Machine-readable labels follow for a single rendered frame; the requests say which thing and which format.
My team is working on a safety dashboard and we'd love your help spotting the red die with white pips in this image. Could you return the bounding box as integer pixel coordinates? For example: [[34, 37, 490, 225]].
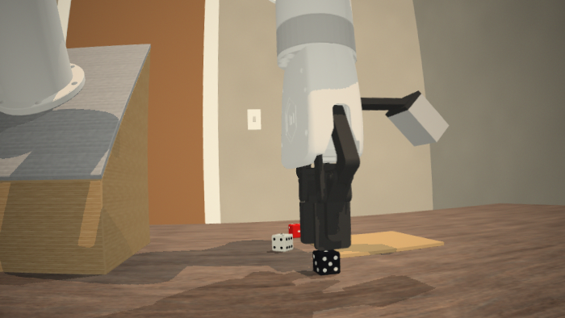
[[288, 224, 300, 238]]

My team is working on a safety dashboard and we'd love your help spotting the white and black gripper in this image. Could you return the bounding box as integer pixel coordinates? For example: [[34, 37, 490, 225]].
[[277, 43, 363, 251]]

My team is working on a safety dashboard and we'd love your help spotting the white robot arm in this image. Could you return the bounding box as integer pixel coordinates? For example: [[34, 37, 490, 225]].
[[0, 0, 449, 146]]

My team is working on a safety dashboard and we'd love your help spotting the tan flat mat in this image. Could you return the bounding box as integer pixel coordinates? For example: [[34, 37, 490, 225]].
[[334, 231, 444, 258]]

